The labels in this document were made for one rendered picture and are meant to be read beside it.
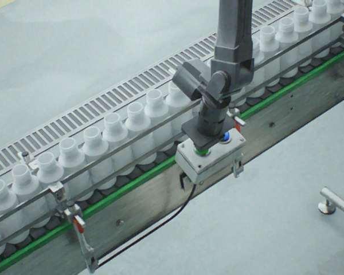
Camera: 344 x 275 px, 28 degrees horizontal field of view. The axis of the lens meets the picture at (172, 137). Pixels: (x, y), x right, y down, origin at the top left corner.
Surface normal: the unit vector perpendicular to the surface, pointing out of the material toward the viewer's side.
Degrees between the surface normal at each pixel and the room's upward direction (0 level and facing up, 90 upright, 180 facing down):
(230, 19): 67
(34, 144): 0
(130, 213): 90
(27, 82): 0
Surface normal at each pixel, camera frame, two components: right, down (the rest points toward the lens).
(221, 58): -0.66, 0.26
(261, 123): 0.60, 0.50
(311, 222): -0.11, -0.72
